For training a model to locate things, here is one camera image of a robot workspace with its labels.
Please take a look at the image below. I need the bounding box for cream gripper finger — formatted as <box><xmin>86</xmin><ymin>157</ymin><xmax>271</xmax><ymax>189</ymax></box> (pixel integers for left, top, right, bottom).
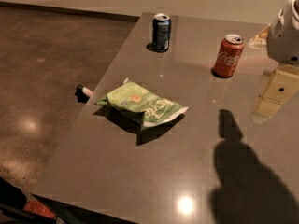
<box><xmin>251</xmin><ymin>97</ymin><xmax>282</xmax><ymax>124</ymax></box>

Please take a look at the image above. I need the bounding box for black and red robot base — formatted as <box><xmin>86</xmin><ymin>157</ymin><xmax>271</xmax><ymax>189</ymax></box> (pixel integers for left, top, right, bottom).
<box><xmin>0</xmin><ymin>177</ymin><xmax>57</xmax><ymax>224</ymax></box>

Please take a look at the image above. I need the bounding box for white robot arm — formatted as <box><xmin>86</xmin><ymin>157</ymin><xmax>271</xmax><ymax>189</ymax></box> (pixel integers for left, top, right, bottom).
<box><xmin>248</xmin><ymin>0</ymin><xmax>299</xmax><ymax>124</ymax></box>

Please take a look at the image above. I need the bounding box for green jalapeno chip bag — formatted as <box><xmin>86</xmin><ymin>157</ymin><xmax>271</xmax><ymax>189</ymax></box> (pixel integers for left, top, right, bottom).
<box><xmin>95</xmin><ymin>78</ymin><xmax>188</xmax><ymax>130</ymax></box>

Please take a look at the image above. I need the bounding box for red Coca-Cola can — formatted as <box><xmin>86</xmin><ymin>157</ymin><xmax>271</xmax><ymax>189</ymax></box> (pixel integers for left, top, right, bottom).
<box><xmin>212</xmin><ymin>34</ymin><xmax>245</xmax><ymax>78</ymax></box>

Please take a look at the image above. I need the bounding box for dark blue soda can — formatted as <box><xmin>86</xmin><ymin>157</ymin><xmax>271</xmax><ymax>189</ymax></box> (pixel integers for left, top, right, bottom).
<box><xmin>152</xmin><ymin>13</ymin><xmax>171</xmax><ymax>52</ymax></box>

